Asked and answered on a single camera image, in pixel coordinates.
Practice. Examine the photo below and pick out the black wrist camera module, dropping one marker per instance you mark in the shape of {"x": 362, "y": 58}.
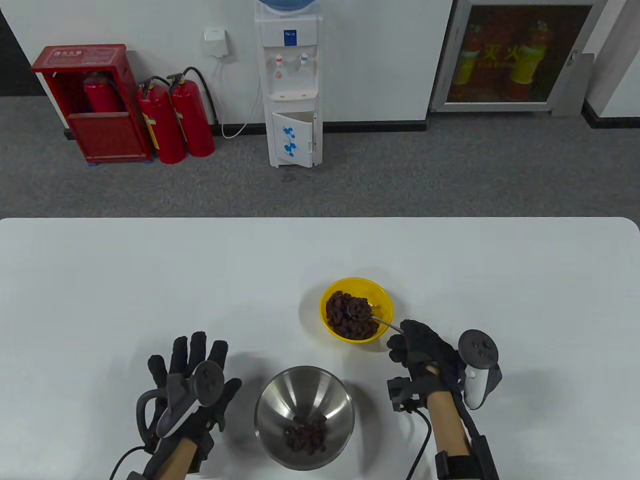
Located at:
{"x": 400, "y": 392}
{"x": 205, "y": 447}

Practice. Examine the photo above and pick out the white wall socket box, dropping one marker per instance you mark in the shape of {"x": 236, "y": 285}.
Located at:
{"x": 216, "y": 42}

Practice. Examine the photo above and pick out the dark forearm sensor box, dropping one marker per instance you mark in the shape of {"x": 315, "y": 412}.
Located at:
{"x": 482, "y": 455}

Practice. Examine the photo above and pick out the blue water bottle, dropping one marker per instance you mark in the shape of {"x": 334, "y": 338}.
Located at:
{"x": 287, "y": 5}

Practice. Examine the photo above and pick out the red fire extinguisher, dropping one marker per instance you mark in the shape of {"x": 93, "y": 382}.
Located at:
{"x": 102, "y": 97}
{"x": 162, "y": 125}
{"x": 192, "y": 120}

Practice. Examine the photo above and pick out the person's right hand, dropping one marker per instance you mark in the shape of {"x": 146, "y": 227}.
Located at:
{"x": 422, "y": 345}

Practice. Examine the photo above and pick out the yellow plastic bowl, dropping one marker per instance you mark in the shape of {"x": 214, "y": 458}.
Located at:
{"x": 350, "y": 284}

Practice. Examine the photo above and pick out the red extinguisher cabinet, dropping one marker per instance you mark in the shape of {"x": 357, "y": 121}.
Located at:
{"x": 107, "y": 135}

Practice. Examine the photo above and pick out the glass fire hydrant cabinet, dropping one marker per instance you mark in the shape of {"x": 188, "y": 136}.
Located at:
{"x": 520, "y": 55}

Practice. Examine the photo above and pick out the white water dispenser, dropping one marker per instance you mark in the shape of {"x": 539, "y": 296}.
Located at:
{"x": 292, "y": 75}

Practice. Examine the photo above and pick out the steel spoon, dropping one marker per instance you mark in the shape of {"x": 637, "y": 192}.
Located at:
{"x": 382, "y": 322}

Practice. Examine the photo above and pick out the person's left hand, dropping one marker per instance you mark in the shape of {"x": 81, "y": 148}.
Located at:
{"x": 197, "y": 350}

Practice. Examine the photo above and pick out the grey handheld controller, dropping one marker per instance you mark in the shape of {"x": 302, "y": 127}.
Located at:
{"x": 207, "y": 382}
{"x": 477, "y": 350}

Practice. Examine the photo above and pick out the steel mixing bowl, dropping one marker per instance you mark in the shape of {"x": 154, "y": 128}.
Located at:
{"x": 280, "y": 400}

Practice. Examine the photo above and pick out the grey cabinet side panel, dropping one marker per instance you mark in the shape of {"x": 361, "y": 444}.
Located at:
{"x": 572, "y": 85}

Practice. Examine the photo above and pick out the person's left forearm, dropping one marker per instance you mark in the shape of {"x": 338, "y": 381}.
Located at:
{"x": 172, "y": 460}

